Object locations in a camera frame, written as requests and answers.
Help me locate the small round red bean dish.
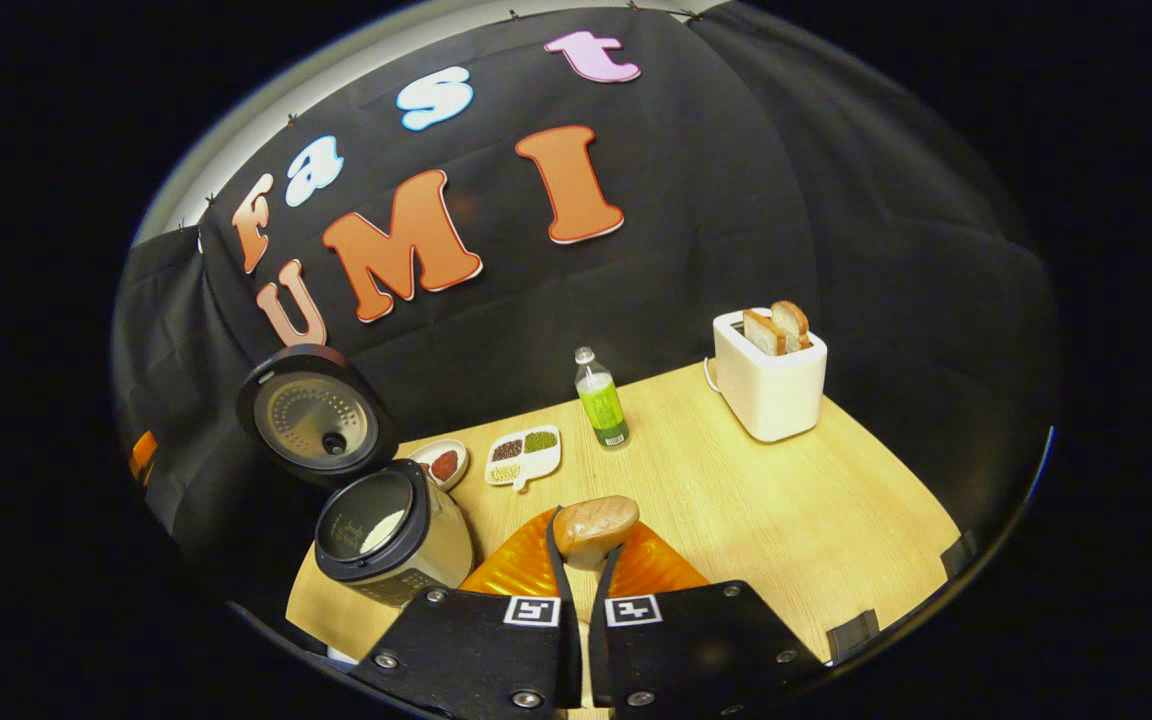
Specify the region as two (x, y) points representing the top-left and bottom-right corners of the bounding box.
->
(408, 439), (470, 492)

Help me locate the wooden spoon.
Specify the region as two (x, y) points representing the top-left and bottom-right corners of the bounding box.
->
(551, 495), (641, 573)

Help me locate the green drink bottle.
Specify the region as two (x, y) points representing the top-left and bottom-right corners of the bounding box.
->
(574, 346), (631, 451)

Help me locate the black table edge clamp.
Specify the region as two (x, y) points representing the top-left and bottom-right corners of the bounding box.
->
(826, 608), (881, 663)
(939, 530), (979, 581)

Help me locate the black backdrop cloth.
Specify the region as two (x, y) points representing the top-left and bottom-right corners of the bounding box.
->
(111, 0), (1057, 601)

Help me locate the white divided bean dish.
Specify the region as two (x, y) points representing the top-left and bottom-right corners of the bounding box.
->
(484, 424), (563, 493)

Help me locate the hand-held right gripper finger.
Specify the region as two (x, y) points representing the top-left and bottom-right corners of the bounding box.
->
(348, 505), (585, 719)
(588, 520), (827, 719)

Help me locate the grey lidded rice cooker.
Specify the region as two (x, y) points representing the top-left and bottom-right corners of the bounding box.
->
(236, 344), (475, 608)

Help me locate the white toaster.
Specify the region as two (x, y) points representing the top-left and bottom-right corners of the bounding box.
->
(704, 308), (829, 444)

